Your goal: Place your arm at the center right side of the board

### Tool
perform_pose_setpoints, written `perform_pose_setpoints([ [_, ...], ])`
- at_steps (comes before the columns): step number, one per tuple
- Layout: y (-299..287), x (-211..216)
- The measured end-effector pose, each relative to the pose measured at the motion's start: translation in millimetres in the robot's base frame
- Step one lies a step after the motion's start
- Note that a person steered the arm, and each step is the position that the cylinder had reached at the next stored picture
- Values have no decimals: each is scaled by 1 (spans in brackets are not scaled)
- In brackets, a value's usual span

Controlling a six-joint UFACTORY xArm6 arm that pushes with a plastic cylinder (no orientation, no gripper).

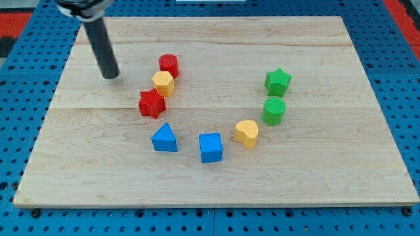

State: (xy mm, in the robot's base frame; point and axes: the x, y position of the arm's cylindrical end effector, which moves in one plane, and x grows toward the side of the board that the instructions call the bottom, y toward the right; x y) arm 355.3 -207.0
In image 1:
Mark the light wooden board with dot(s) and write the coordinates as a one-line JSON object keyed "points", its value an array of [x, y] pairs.
{"points": [[333, 147]]}

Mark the red star block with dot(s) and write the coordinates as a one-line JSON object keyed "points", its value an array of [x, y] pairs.
{"points": [[151, 103]]}

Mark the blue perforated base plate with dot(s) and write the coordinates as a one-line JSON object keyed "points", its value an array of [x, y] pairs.
{"points": [[31, 72]]}

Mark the blue triangle block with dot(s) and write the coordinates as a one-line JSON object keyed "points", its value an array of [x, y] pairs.
{"points": [[164, 139]]}

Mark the yellow heart block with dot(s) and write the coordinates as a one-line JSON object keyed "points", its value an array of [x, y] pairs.
{"points": [[246, 133]]}

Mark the green star block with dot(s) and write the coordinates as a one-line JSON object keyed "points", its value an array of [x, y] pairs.
{"points": [[277, 82]]}

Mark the black cylindrical robot arm rod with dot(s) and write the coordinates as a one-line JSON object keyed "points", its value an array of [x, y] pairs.
{"points": [[102, 48]]}

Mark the yellow hexagon block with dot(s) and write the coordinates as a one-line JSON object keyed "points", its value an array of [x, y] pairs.
{"points": [[164, 83]]}

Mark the red cylinder block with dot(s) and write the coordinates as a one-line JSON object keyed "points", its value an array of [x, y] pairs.
{"points": [[169, 62]]}

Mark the green cylinder block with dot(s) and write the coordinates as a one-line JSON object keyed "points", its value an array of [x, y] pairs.
{"points": [[273, 111]]}

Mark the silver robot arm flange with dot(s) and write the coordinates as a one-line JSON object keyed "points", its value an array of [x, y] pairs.
{"points": [[84, 10]]}

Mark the blue cube block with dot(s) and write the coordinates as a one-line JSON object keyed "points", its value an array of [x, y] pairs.
{"points": [[211, 148]]}

